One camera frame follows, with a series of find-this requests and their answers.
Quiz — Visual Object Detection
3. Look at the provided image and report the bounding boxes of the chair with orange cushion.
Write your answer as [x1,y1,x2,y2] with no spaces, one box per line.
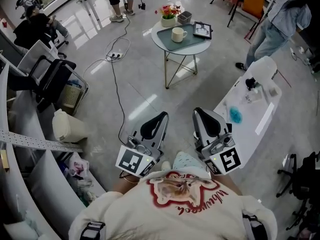
[226,0,266,40]

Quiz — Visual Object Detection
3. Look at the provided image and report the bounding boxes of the blue fluffy ball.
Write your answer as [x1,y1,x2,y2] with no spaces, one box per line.
[229,105,244,124]

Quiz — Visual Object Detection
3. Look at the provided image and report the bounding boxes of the wooden block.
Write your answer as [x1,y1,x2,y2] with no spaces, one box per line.
[0,149,10,172]

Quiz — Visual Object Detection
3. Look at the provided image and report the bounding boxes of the black harness strap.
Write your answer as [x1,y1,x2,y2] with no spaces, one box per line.
[79,221,106,240]
[241,210,268,240]

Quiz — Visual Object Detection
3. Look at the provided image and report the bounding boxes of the pile of white gloves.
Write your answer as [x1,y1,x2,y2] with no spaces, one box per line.
[74,177,98,207]

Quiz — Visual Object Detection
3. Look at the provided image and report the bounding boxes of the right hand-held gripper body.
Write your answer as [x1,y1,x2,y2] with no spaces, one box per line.
[194,133,242,176]

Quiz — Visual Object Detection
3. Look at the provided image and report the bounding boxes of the white chair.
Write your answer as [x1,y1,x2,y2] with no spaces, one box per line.
[17,39,61,76]

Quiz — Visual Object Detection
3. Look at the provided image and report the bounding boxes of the small black object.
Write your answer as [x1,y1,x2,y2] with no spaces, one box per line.
[245,77,256,91]

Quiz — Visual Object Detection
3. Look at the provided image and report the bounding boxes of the white pot of red flowers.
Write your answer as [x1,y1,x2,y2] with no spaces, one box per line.
[154,4,182,28]

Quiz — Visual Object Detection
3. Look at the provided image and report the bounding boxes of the round white side table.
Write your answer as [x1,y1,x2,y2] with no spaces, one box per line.
[151,17,212,90]

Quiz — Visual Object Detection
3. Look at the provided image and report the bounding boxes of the grey-green tray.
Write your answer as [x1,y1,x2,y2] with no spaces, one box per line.
[156,23,206,52]

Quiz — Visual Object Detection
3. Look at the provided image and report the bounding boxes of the cream ceramic mug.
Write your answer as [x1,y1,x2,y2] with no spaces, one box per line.
[171,26,188,44]

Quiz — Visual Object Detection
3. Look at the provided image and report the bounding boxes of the person's cream printed shirt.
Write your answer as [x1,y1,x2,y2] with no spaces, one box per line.
[68,170,278,240]

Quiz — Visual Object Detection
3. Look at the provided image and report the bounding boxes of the person's right forearm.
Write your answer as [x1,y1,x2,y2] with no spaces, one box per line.
[209,171,243,196]

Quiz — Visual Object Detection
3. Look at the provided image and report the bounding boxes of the white power strip with cable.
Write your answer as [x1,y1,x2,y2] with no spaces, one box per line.
[82,36,131,79]

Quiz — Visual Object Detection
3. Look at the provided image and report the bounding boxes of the long black cable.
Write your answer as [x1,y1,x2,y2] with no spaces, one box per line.
[109,57,131,145]

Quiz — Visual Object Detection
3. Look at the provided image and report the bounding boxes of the person's left forearm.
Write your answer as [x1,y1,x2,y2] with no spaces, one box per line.
[111,173,140,194]

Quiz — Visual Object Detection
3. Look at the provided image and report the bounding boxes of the person's patterned light trousers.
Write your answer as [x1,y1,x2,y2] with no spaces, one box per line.
[172,151,202,171]

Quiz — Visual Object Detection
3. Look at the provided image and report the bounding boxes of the white table lamp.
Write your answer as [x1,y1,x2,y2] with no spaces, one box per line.
[250,55,278,84]

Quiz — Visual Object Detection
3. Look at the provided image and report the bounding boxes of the long white desk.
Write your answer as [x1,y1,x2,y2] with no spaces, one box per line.
[213,75,283,171]

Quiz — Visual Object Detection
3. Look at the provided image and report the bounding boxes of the white and pink plastic bag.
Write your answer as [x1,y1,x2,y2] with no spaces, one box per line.
[67,151,90,177]

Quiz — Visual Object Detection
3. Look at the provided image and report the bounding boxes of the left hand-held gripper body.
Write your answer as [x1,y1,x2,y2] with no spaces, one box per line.
[115,133,165,178]

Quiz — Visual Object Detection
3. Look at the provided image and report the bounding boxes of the perforated metal strip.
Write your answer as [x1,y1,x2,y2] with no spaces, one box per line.
[0,129,84,153]

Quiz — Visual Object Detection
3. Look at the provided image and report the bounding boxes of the grey square container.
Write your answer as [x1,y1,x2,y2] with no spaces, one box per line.
[176,10,193,26]

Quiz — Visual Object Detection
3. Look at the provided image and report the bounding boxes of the white curved shelf unit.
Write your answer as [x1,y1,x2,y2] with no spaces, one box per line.
[0,63,107,240]

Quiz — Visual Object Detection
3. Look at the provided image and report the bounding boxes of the cream waste bin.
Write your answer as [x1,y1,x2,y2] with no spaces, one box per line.
[51,108,90,144]

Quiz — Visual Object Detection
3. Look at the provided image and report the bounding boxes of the beige wicker basket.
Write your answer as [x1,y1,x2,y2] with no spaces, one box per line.
[61,83,82,109]

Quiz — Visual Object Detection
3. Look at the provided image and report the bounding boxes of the black picture frame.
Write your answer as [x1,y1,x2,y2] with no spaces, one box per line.
[192,20,214,40]

